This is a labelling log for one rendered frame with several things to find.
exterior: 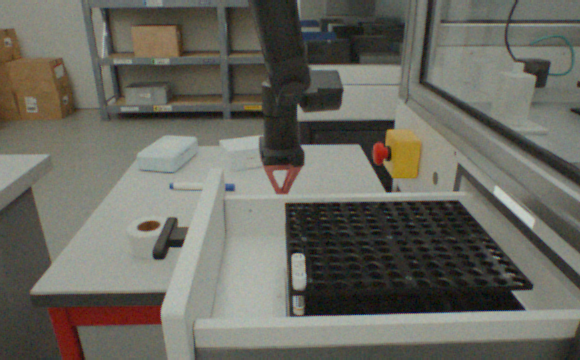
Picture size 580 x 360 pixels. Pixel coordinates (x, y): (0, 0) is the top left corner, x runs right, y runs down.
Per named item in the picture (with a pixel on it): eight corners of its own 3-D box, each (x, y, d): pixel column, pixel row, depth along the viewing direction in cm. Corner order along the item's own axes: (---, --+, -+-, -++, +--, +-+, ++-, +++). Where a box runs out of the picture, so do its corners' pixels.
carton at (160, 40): (134, 58, 400) (129, 26, 388) (143, 54, 429) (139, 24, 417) (178, 58, 401) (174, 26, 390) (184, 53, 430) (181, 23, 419)
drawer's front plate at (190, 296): (176, 413, 36) (159, 311, 32) (216, 236, 63) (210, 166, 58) (197, 413, 36) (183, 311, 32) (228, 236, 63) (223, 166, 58)
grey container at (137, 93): (125, 105, 417) (122, 88, 410) (134, 98, 445) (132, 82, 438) (166, 105, 419) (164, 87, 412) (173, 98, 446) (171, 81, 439)
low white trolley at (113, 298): (117, 580, 91) (28, 291, 60) (176, 356, 148) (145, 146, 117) (388, 569, 93) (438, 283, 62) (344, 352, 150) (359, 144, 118)
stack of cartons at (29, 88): (-24, 121, 419) (-52, 30, 385) (-4, 112, 449) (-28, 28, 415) (63, 119, 422) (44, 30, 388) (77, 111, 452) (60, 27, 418)
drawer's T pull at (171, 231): (152, 262, 43) (150, 251, 42) (168, 225, 49) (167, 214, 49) (189, 262, 43) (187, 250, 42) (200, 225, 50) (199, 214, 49)
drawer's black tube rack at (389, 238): (289, 345, 41) (289, 290, 38) (284, 246, 57) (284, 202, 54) (518, 338, 42) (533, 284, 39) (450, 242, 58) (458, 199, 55)
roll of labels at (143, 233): (176, 235, 74) (174, 214, 73) (170, 258, 68) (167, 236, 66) (135, 237, 74) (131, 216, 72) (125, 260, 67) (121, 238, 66)
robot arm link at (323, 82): (271, 35, 63) (282, 83, 60) (344, 32, 66) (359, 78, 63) (262, 85, 74) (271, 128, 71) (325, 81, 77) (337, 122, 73)
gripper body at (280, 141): (294, 143, 79) (293, 103, 76) (305, 164, 70) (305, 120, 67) (258, 146, 78) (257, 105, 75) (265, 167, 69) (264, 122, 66)
